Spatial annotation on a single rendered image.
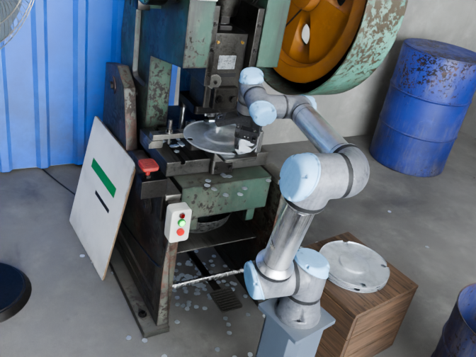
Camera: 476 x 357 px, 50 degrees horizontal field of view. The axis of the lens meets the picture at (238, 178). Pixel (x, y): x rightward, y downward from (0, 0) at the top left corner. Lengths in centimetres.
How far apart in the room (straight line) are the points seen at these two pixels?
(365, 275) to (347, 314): 20
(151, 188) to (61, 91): 139
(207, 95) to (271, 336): 89
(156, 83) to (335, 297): 109
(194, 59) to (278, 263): 76
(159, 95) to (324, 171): 107
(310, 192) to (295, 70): 96
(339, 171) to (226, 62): 80
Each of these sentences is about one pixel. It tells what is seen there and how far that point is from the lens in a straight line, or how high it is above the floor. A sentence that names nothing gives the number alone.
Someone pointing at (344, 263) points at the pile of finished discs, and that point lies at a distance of 212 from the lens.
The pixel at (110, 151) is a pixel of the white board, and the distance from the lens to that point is 233.
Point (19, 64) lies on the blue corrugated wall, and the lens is 296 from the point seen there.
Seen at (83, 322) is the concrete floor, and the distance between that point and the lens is 223.
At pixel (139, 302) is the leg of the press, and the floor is 3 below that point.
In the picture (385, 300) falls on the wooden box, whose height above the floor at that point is 35.
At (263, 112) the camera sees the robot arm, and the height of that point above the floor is 105.
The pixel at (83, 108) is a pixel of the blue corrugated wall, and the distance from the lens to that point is 309.
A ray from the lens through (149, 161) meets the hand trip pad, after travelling 177.
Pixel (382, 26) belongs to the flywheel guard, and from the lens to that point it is 183.
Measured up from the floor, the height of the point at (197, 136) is 78.
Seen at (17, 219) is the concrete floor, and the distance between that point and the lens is 282.
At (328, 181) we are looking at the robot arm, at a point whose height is 104.
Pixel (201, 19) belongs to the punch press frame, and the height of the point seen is 123.
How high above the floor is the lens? 160
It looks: 29 degrees down
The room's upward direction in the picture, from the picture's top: 10 degrees clockwise
